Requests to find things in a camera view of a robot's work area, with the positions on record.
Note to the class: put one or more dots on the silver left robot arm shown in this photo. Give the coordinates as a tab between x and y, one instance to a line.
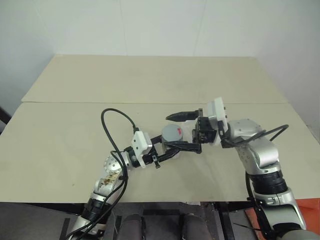
110	167

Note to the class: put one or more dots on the black chair part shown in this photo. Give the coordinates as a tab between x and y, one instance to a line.
3	118

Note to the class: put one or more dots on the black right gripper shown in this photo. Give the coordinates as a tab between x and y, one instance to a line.
205	131

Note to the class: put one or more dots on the grey jar lid red mark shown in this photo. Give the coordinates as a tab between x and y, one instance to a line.
172	133

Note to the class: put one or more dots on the clear plastic jar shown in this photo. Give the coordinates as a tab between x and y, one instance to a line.
172	153

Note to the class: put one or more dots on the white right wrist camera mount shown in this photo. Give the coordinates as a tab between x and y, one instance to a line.
218	108

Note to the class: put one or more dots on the black metal table frame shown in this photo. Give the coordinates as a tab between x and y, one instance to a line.
225	220

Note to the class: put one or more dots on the dark grey rounded shape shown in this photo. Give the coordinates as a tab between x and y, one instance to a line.
133	226
193	226

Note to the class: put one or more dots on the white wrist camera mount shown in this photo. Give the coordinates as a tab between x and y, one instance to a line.
141	145
218	108

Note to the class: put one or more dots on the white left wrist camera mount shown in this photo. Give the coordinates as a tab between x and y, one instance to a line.
141	145

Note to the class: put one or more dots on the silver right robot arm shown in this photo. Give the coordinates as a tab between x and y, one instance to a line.
262	155

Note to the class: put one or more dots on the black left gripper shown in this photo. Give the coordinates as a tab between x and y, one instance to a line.
153	157

